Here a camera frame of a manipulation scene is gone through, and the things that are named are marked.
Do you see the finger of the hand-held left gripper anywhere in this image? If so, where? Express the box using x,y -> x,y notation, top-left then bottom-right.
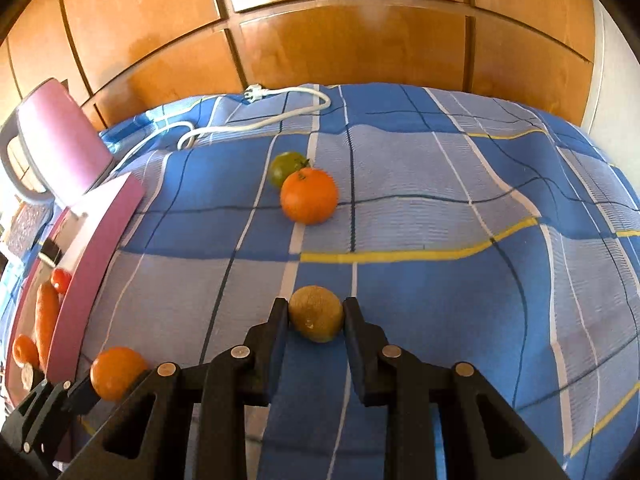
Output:
2,375 -> 103,467

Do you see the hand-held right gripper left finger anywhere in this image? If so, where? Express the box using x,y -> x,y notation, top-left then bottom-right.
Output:
62,297 -> 291,480

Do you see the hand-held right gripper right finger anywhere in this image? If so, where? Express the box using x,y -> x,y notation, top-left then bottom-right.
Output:
342,297 -> 571,480

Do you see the brown kiwi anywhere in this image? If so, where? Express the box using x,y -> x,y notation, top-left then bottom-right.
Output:
288,285 -> 345,344

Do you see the orange mandarin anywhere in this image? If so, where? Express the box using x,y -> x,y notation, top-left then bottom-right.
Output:
90,346 -> 150,402
280,168 -> 340,226
12,334 -> 41,367

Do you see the orange carrot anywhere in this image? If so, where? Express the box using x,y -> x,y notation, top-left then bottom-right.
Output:
35,281 -> 61,368

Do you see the red tomato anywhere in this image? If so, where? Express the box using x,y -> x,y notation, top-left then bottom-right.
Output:
51,268 -> 74,295

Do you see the pink white tray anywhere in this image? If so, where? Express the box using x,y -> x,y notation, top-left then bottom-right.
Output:
0,170 -> 147,461

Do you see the small dark root vegetable piece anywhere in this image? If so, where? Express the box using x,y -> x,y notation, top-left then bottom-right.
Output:
39,240 -> 63,267

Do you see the blue plaid bedsheet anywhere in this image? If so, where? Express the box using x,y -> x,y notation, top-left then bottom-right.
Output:
0,82 -> 640,480

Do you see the green tomato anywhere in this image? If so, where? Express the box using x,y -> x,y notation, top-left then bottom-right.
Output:
267,151 -> 311,190

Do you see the patterned box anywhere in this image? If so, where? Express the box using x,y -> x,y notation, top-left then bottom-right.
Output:
4,201 -> 53,261

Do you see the pink electric kettle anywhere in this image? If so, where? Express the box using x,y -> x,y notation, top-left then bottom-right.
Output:
0,77 -> 116,218

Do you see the wooden wardrobe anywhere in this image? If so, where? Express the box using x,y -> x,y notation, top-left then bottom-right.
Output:
0,0 -> 597,131

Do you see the white power cable with plug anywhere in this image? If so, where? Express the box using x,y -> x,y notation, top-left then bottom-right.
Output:
105,85 -> 332,166

